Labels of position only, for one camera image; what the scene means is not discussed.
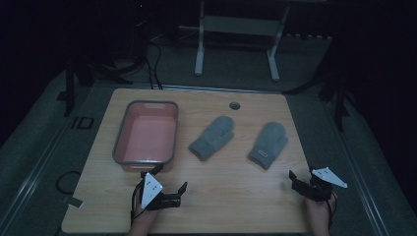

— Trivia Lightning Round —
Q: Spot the black metal stand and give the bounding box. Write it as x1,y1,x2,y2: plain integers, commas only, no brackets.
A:
282,65,350,133
56,57,134,118

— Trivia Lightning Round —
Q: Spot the person's right hand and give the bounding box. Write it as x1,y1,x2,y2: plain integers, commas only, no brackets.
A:
304,192,337,228

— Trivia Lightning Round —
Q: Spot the black looped floor cable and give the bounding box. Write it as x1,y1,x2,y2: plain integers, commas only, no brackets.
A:
54,169,83,196

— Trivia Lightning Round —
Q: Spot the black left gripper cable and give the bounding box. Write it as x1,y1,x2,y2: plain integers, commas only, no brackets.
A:
130,179,148,228

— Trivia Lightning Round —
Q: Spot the plain grey mitten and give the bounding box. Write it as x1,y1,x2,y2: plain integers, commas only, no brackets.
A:
188,115,236,162

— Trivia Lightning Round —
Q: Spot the pink basin with grey rim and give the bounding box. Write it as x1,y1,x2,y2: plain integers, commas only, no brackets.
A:
111,99,180,174

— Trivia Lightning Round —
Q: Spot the black hanging cable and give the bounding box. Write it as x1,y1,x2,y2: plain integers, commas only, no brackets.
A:
144,55,155,90
149,40,164,90

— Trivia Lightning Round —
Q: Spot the white desk frame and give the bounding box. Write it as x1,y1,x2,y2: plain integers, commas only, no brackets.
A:
193,0,293,83

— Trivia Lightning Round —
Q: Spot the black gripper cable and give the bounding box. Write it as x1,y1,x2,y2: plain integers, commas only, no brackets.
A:
326,191,339,230
130,179,148,228

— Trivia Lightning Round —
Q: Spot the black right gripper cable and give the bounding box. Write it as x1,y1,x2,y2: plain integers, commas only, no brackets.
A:
326,191,339,230

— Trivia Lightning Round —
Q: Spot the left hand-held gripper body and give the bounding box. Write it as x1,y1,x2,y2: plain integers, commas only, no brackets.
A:
140,171,183,211

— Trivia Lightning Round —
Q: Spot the grey mitten with label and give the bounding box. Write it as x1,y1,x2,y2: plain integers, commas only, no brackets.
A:
247,121,290,171

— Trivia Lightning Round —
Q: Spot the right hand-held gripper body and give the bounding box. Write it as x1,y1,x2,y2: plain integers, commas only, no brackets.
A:
291,166,349,203

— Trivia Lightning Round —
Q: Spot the person's left hand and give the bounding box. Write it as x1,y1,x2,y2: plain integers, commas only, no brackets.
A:
132,195,162,228

